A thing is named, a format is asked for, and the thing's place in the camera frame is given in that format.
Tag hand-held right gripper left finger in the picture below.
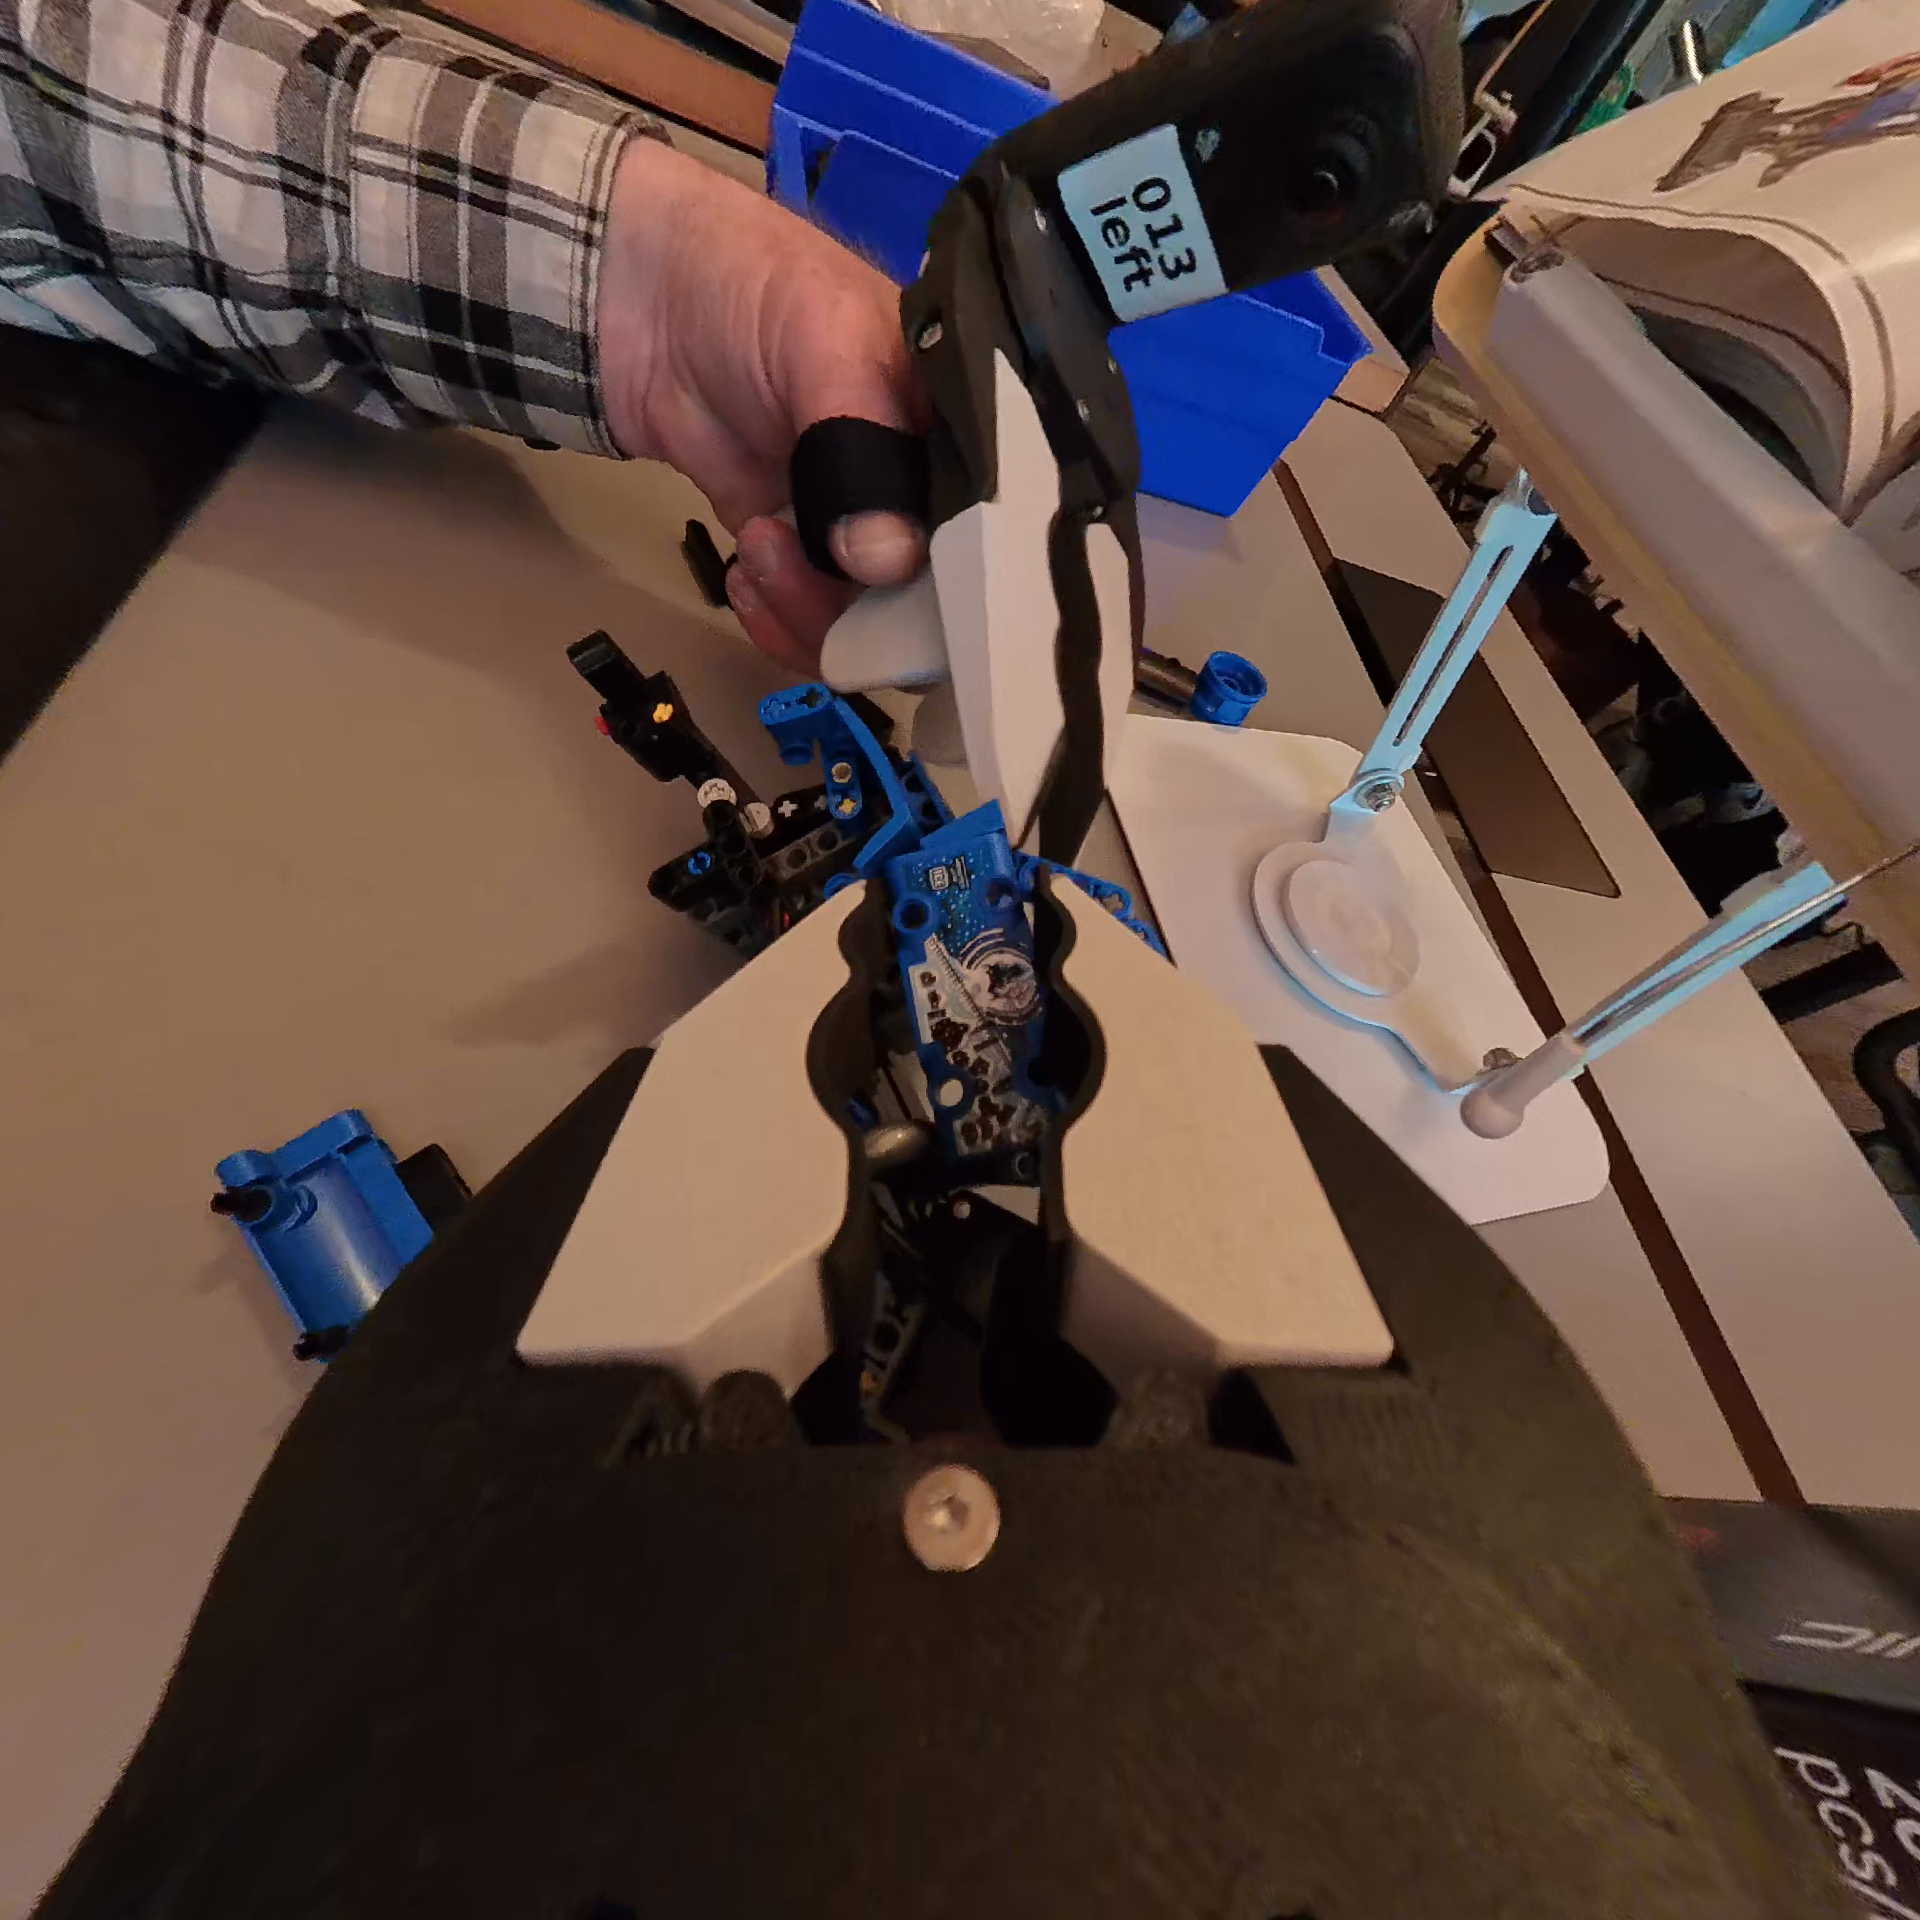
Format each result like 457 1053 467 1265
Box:
515 879 882 1376

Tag toy truck model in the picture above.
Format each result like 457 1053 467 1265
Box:
567 631 1175 1443

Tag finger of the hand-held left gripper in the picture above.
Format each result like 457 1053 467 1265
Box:
1037 485 1147 889
931 364 1086 853

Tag person's left forearm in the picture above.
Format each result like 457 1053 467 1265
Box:
0 0 671 459

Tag white book stand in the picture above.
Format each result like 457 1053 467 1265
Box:
1111 187 1920 1225

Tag open instruction booklet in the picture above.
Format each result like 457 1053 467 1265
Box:
1501 0 1920 571

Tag person's left hand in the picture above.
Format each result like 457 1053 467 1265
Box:
600 133 933 676

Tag black toy set box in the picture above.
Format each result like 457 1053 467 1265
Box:
1658 1493 1920 1920

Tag grey desk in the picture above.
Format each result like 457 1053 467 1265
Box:
0 88 1824 1920

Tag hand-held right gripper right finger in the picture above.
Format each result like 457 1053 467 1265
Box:
1048 873 1401 1373

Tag blue storage bin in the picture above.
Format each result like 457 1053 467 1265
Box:
766 0 1375 519

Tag blue panel piece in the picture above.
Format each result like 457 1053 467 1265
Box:
210 1107 473 1364

